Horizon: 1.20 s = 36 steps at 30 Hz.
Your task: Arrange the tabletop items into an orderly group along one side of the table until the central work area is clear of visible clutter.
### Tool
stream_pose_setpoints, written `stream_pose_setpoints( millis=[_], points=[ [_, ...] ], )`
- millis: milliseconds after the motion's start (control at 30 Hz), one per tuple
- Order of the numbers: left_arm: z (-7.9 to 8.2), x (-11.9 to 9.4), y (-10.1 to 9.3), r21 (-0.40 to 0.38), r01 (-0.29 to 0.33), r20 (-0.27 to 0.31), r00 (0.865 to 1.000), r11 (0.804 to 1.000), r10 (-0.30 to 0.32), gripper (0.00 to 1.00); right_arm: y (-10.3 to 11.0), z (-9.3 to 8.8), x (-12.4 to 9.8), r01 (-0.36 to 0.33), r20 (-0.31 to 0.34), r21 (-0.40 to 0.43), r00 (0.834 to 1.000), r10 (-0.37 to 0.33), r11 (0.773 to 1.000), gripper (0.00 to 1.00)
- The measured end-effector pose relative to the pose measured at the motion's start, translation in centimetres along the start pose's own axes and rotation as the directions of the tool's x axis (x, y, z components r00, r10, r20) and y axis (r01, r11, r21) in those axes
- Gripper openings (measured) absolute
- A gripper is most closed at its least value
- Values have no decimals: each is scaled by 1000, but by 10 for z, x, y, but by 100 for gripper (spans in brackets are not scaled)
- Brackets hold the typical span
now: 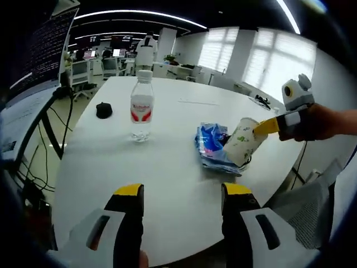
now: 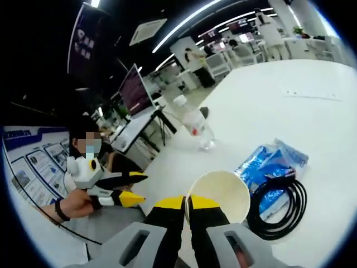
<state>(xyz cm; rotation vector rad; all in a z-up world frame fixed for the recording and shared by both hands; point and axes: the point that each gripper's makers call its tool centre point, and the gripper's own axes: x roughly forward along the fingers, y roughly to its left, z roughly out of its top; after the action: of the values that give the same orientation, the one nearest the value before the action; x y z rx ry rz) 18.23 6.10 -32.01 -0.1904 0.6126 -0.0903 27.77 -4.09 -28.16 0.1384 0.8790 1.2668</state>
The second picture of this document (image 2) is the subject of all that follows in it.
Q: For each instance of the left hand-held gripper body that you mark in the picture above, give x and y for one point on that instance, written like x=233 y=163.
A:
x=83 y=173

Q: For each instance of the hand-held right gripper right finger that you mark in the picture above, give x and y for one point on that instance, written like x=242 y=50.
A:
x=206 y=229

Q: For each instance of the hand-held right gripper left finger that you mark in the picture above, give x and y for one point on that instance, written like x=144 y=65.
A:
x=164 y=223

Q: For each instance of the white paper cup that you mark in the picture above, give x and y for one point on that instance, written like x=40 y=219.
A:
x=223 y=192

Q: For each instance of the blue tissue pack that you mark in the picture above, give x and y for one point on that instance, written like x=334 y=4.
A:
x=259 y=163

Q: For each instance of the clear plastic bottle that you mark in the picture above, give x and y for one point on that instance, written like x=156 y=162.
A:
x=195 y=123

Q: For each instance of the small black object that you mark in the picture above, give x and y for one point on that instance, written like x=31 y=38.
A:
x=207 y=111

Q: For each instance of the person's left hand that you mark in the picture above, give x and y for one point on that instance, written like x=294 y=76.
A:
x=78 y=203

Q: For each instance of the black wristband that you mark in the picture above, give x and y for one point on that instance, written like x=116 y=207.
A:
x=62 y=210

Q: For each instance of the white side desk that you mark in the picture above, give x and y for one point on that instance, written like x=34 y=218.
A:
x=134 y=128

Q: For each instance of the large dark monitor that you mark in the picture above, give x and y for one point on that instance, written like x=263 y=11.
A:
x=135 y=89

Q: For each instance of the dark hanging banner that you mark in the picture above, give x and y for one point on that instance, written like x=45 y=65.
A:
x=83 y=42

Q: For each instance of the ceiling air vent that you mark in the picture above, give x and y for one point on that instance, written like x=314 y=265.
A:
x=147 y=32

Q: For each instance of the white mesh cart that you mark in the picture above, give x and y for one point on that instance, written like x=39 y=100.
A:
x=220 y=63

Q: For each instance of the long ceiling light strip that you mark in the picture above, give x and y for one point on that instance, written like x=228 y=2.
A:
x=184 y=25

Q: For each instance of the short ceiling light strip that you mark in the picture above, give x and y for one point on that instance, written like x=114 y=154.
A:
x=94 y=2

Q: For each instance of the potted green plant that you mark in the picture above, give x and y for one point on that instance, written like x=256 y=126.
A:
x=298 y=29

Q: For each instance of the blue wall display board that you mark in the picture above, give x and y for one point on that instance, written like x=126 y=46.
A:
x=36 y=167

